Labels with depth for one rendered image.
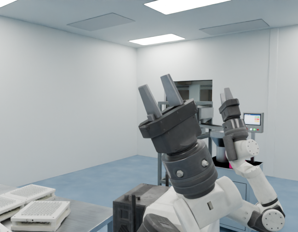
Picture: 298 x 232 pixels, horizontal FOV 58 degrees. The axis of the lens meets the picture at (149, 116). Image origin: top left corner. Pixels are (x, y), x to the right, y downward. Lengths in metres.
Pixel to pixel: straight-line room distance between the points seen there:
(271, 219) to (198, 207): 0.62
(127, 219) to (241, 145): 0.50
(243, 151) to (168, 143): 0.63
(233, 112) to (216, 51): 5.15
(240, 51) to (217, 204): 5.58
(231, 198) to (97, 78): 5.86
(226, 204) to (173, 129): 0.17
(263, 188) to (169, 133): 0.71
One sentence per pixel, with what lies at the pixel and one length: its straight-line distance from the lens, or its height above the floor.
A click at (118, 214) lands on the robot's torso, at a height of 1.19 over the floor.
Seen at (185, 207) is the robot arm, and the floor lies 1.35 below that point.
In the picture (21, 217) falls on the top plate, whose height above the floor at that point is 0.91.
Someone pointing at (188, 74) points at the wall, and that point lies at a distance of 6.45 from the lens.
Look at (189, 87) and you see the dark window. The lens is 6.52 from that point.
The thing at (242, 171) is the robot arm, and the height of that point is 1.27.
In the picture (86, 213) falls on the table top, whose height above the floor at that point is 0.84.
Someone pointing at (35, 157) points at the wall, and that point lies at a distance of 5.45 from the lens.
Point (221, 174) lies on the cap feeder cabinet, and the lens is 3.26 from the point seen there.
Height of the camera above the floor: 1.55
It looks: 4 degrees down
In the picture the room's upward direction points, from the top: straight up
